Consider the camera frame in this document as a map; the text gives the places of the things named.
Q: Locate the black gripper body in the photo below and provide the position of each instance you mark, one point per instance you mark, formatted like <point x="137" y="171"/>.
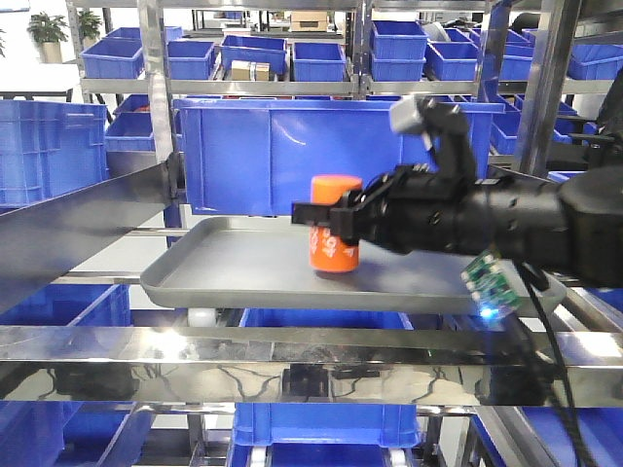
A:
<point x="409" y="209"/>

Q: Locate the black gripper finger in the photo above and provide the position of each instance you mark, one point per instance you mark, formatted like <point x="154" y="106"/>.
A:
<point x="342" y="217"/>
<point x="310" y="214"/>

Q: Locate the orange cylindrical capacitor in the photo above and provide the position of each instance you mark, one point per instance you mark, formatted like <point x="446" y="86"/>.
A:
<point x="327" y="252"/>

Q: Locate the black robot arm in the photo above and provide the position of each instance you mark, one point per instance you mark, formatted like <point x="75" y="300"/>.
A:
<point x="574" y="227"/>

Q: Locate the cardboard box on shelf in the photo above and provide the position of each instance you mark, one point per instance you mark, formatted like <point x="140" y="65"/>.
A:
<point x="252" y="71"/>

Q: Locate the stainless steel shelf rack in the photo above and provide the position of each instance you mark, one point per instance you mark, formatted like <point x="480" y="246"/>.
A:
<point x="510" y="367"/>

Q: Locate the large blue plastic bin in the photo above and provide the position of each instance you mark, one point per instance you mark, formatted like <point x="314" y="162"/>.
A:
<point x="257" y="156"/>

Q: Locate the grey plastic tray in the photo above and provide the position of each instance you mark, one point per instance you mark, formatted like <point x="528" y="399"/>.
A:
<point x="259" y="262"/>

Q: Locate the green circuit board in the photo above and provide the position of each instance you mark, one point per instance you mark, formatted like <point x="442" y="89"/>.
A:
<point x="489" y="287"/>

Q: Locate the blue crate far left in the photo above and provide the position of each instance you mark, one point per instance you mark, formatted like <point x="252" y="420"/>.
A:
<point x="49" y="149"/>

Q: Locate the potted green plant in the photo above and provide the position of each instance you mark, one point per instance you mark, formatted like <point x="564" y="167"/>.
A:
<point x="48" y="32"/>

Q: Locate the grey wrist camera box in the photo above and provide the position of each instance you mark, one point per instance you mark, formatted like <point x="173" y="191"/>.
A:
<point x="406" y="117"/>

